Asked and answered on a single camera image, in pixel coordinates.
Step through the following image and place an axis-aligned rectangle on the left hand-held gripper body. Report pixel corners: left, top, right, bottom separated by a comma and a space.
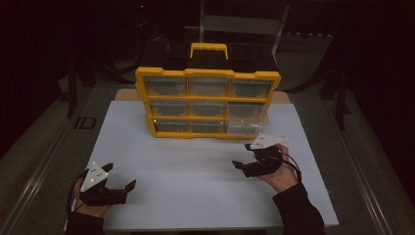
78, 162, 129, 208

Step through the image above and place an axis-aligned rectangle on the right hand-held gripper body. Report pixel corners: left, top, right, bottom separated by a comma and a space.
242, 133, 289, 178

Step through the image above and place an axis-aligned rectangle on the pulled-out clear plastic drawer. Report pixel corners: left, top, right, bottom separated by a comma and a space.
225, 117, 270, 137

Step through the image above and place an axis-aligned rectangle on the yellow black organizer case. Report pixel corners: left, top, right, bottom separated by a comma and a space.
134, 42, 282, 141

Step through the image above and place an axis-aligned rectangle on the person's left hand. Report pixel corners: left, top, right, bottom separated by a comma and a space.
72, 177, 113, 219

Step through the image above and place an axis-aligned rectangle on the person's right hand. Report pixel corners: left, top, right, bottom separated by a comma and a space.
257, 143, 300, 194

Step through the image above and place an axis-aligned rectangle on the black stand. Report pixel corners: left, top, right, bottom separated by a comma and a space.
335, 73, 352, 131
66, 58, 80, 118

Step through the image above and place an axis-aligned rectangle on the set of clear closed drawers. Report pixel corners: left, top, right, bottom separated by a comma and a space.
143, 75, 274, 134

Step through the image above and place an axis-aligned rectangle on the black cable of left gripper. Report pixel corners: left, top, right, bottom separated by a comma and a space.
66, 170, 88, 213

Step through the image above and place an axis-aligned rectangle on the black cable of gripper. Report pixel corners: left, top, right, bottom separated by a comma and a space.
66, 170, 88, 213
277, 152, 303, 184

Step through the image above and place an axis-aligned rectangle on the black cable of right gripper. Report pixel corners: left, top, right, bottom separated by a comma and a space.
277, 152, 303, 184

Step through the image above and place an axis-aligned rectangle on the metal floor rail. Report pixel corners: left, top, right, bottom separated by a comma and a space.
326, 97, 394, 235
0, 128, 70, 235

